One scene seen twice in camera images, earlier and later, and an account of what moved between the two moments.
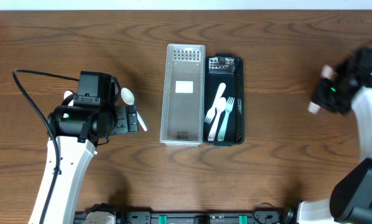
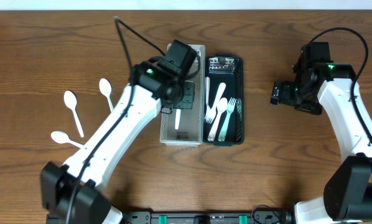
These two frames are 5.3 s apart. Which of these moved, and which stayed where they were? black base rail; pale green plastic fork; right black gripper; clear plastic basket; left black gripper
Moved: left black gripper; right black gripper
Stayed: black base rail; pale green plastic fork; clear plastic basket
